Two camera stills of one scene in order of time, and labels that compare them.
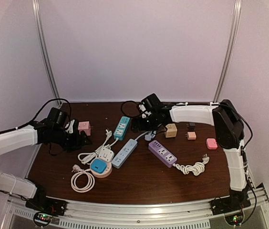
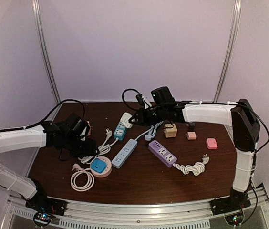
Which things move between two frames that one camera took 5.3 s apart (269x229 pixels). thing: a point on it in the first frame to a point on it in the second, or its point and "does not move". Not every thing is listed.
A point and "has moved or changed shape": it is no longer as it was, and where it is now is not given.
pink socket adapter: [212, 143] does not move
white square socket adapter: [106, 154] to [125, 117]
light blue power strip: [124, 153] does not move
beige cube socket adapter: [171, 130] does not move
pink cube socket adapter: [85, 126] has moved or changed shape
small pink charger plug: [191, 135] does not move
